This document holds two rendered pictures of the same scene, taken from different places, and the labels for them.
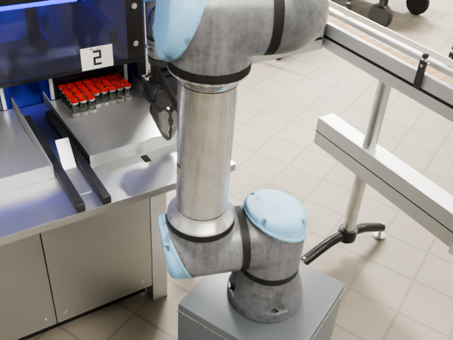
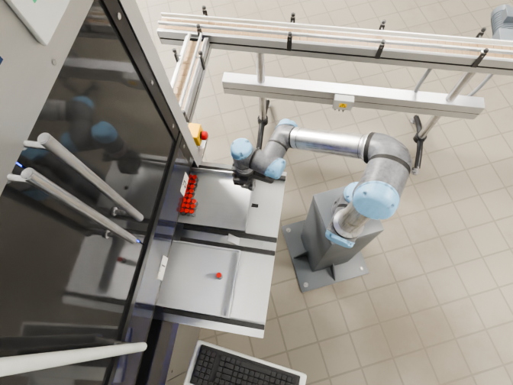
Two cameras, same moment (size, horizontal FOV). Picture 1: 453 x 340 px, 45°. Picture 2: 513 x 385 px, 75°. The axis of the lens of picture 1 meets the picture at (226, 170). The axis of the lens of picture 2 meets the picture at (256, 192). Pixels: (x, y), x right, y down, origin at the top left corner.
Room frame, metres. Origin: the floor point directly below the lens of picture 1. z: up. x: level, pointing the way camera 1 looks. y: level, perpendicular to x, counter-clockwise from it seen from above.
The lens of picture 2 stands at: (0.66, 0.51, 2.25)
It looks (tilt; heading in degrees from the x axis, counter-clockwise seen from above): 68 degrees down; 320
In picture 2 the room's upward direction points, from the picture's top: 7 degrees counter-clockwise
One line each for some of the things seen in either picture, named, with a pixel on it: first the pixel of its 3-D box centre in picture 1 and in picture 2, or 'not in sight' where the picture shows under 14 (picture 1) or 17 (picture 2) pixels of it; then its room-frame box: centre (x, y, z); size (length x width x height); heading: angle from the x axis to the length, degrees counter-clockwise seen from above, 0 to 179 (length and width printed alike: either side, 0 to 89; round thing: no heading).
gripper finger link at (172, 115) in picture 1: (170, 118); not in sight; (1.13, 0.14, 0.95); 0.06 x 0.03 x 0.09; 34
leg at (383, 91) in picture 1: (364, 165); (261, 89); (1.69, -0.52, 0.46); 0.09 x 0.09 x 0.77; 34
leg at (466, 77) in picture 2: not in sight; (442, 108); (0.74, -1.17, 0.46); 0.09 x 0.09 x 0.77; 34
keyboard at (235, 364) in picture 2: not in sight; (244, 380); (0.61, 0.71, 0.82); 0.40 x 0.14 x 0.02; 28
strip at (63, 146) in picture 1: (73, 165); (245, 241); (0.96, 0.34, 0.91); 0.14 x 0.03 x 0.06; 34
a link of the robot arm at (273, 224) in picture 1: (269, 231); (356, 199); (0.74, -0.09, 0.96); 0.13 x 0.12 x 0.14; 107
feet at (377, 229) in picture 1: (344, 240); (262, 123); (1.69, -0.52, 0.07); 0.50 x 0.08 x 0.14; 124
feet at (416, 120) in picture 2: not in sight; (417, 140); (0.74, -1.17, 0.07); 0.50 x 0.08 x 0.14; 124
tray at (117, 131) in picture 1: (113, 115); (211, 198); (1.20, 0.30, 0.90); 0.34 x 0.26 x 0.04; 35
